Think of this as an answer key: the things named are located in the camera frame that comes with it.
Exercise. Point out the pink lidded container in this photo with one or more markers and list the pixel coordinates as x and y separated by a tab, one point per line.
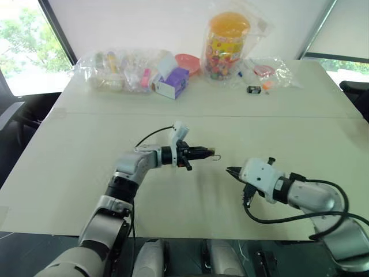
263	70

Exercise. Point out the small orange block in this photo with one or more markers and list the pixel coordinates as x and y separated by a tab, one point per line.
267	85

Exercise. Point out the small blue cap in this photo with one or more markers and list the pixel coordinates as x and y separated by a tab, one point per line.
240	74

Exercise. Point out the small black box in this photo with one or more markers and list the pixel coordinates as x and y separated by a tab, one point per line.
254	89

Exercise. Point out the purple and white box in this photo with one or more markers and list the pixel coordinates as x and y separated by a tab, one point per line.
170	84

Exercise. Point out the black office chair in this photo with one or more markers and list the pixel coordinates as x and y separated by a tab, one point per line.
17	115
356	95

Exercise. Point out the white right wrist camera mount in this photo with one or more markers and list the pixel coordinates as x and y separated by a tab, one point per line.
259	173

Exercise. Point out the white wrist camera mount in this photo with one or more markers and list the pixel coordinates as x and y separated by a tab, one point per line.
180	130
259	173

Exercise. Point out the crumpled clear plastic bag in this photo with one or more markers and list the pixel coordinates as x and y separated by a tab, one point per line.
281	73

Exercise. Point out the candy jar with orange lid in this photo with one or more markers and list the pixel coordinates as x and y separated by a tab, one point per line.
226	46

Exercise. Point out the pink plastic bowl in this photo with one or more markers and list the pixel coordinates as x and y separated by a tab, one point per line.
188	63

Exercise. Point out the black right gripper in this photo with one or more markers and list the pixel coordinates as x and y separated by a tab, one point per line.
248	191

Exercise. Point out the clear bag around jar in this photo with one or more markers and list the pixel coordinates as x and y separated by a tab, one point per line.
259	26

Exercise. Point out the yellow tube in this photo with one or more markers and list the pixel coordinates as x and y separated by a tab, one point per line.
112	62

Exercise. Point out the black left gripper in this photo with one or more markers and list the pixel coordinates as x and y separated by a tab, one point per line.
182	155

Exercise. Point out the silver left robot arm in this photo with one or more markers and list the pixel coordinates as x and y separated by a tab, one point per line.
129	165

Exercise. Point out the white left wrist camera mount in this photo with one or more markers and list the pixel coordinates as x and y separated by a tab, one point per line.
180	130

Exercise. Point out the black bracket under table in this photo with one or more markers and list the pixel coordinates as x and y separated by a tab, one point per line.
264	264

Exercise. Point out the pink eraser block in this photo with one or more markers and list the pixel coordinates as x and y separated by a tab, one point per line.
145	78

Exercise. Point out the clear plastic bag of items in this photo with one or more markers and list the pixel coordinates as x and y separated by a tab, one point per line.
121	70

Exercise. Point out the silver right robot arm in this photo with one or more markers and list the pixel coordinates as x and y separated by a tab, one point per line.
314	196

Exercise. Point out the grey rounded robot leg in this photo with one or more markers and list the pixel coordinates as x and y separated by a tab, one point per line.
150	256
222	256

